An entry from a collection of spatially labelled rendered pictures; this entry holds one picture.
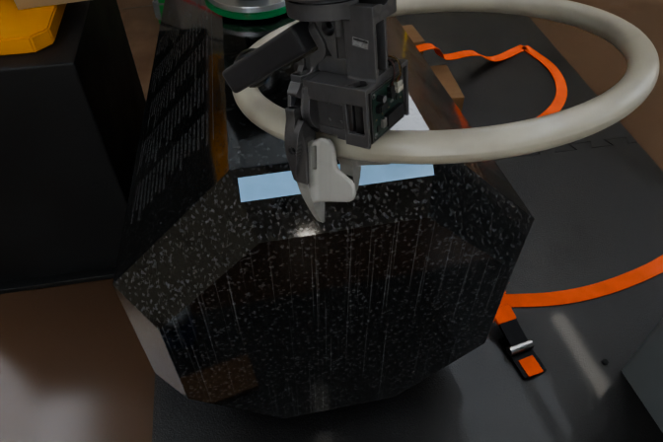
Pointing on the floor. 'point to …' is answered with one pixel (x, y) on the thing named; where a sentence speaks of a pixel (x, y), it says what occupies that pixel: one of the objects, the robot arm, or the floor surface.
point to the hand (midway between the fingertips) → (331, 193)
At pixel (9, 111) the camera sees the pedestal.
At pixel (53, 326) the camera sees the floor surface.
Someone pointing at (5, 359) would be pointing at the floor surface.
